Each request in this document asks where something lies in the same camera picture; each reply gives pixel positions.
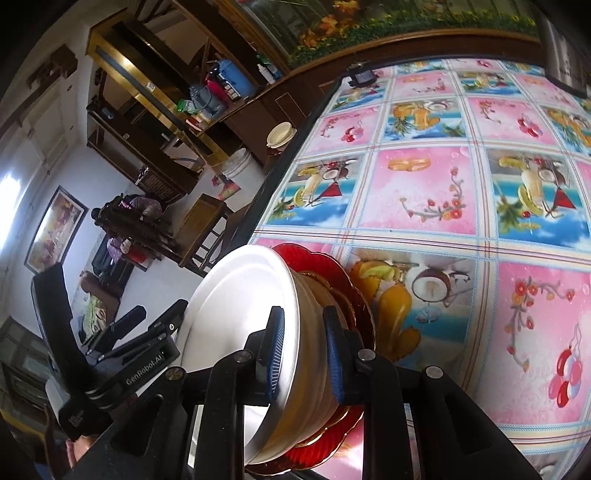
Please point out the broom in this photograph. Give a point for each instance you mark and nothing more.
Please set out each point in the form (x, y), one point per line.
(228, 189)

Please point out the white bucket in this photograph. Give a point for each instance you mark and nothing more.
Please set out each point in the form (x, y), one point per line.
(238, 164)

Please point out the framed wall picture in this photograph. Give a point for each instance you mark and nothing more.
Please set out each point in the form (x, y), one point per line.
(55, 230)

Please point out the white bowl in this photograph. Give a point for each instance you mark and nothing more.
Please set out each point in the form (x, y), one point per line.
(221, 323)

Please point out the blue bottle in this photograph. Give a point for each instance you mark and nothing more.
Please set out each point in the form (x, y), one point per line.
(235, 78)

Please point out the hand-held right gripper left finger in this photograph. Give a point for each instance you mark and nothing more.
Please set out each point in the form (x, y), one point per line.
(272, 355)

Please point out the cream bowl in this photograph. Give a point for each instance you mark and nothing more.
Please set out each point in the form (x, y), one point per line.
(311, 314)

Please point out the light wooden chair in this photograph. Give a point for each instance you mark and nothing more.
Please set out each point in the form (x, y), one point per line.
(203, 217)

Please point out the white bottle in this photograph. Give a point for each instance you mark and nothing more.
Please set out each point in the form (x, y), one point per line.
(264, 71)

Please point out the patterned sofa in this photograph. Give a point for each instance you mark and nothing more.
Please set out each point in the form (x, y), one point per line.
(99, 309)

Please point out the dark wooden cabinet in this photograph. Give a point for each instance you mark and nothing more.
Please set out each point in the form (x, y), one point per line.
(138, 129)

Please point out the red bottle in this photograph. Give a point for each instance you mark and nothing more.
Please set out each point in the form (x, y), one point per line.
(214, 87)

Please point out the small black device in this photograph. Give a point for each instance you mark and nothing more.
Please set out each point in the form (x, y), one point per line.
(362, 76)

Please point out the amber glass plate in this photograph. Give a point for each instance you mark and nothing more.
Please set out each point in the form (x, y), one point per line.
(346, 304)

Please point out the dark rectangular object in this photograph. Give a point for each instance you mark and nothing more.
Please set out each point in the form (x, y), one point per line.
(563, 60)

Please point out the printed fruit tablecloth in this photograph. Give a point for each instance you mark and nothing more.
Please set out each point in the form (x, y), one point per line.
(415, 194)

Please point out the cream basin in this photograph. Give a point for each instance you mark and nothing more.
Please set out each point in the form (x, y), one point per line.
(280, 134)

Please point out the green packet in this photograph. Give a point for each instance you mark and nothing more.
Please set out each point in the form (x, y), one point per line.
(185, 106)

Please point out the red glass plate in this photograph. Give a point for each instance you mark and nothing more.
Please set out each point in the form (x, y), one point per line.
(314, 258)

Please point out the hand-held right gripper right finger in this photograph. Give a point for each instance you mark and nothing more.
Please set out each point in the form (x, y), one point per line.
(334, 364)

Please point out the green capped bottle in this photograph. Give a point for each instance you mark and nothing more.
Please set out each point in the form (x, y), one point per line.
(274, 69)

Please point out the flower wall mural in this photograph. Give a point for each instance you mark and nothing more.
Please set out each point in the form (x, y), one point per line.
(392, 23)

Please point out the wooden sideboard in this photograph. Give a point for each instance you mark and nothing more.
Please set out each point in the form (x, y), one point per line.
(286, 99)

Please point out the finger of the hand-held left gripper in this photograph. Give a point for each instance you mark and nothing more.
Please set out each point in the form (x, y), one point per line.
(166, 323)
(127, 321)

